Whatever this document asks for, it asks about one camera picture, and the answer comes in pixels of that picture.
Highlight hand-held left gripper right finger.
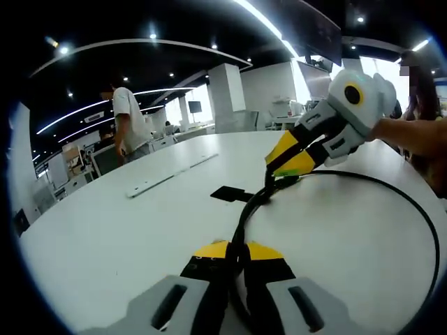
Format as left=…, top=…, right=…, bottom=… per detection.
left=243, top=240, right=352, bottom=335

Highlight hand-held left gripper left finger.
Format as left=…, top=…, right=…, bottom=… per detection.
left=79, top=239, right=232, bottom=335

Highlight black charging cable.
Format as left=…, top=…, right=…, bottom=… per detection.
left=226, top=169, right=441, bottom=327

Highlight black Velcro strap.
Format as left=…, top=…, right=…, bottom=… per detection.
left=210, top=186, right=254, bottom=204

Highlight white desk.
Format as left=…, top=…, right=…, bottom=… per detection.
left=19, top=131, right=444, bottom=335

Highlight person's dark haired head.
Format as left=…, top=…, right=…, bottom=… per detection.
left=401, top=50, right=443, bottom=121

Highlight white mesh office chair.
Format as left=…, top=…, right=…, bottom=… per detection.
left=232, top=110, right=261, bottom=133

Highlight dark hanging screen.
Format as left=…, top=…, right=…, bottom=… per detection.
left=279, top=0, right=343, bottom=67

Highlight white power strip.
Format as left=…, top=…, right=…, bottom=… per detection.
left=125, top=152, right=220, bottom=199

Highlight long ceiling light strip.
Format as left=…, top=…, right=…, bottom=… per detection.
left=233, top=0, right=301, bottom=59

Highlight cardboard boxes shelf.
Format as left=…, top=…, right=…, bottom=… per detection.
left=61, top=142, right=83, bottom=172

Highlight black box cabinet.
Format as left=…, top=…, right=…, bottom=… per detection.
left=12, top=208, right=31, bottom=238

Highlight blue white wall poster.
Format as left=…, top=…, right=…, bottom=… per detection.
left=434, top=78, right=447, bottom=118

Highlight white frame office chair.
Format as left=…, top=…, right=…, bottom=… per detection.
left=91, top=143, right=123, bottom=177

